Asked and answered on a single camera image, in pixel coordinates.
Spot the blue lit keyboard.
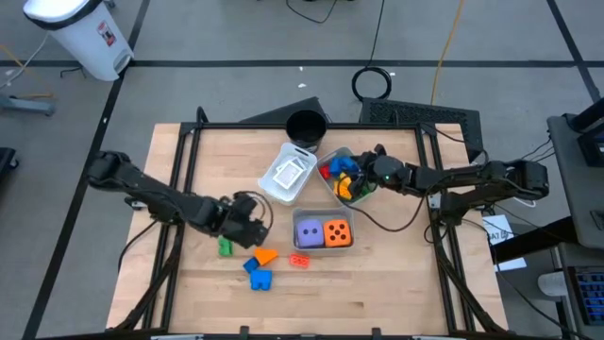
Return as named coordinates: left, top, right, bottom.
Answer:
left=567, top=265, right=604, bottom=328

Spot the black coiled cable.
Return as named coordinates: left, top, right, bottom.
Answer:
left=350, top=0, right=394, bottom=102

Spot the black desk device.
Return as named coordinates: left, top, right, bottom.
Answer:
left=563, top=96, right=604, bottom=167

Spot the green round-stud toy block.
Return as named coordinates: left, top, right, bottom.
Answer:
left=217, top=236, right=235, bottom=259

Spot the black diagonal beam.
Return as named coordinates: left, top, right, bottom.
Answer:
left=490, top=215, right=581, bottom=264

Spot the grey plastic bin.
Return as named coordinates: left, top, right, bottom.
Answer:
left=291, top=206, right=356, bottom=258
left=314, top=145, right=378, bottom=208

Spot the white plastic bin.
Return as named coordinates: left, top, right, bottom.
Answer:
left=257, top=142, right=318, bottom=208

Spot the orange wedge toy block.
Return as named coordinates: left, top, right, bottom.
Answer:
left=253, top=246, right=280, bottom=267

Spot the orange foam die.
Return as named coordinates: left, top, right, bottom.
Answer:
left=323, top=218, right=354, bottom=249

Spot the black floor object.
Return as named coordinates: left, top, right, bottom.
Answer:
left=0, top=146, right=21, bottom=183

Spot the yellow-orange long brick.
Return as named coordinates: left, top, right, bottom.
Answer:
left=332, top=178, right=354, bottom=200

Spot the blue heart-shaped block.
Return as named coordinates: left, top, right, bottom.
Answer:
left=340, top=154, right=361, bottom=174

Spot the white paper sheet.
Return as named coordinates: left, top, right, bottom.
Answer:
left=494, top=257, right=529, bottom=274
left=480, top=214, right=515, bottom=247

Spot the white rounded object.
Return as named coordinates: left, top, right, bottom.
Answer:
left=537, top=271, right=571, bottom=298

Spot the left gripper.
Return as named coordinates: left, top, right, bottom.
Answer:
left=218, top=192, right=272, bottom=250

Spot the black bucket with eyes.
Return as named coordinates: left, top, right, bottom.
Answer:
left=285, top=109, right=328, bottom=153

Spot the large blue toy block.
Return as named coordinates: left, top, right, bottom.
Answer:
left=248, top=268, right=275, bottom=292

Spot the grey side desk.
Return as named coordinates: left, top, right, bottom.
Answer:
left=545, top=96, right=604, bottom=250

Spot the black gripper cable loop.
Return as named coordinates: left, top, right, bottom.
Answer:
left=233, top=190, right=276, bottom=235

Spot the grey stand foot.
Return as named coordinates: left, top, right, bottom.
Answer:
left=0, top=93, right=56, bottom=118

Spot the black aluminium table frame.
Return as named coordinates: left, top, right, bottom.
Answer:
left=106, top=106, right=510, bottom=337

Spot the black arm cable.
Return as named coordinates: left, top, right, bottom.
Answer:
left=335, top=175, right=428, bottom=234

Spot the purple foam die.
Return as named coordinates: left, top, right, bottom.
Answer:
left=294, top=219, right=326, bottom=250

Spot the yellow cable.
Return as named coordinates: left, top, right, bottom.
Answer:
left=428, top=0, right=467, bottom=107

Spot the white trash bin black lid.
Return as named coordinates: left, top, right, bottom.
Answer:
left=22, top=0, right=136, bottom=83

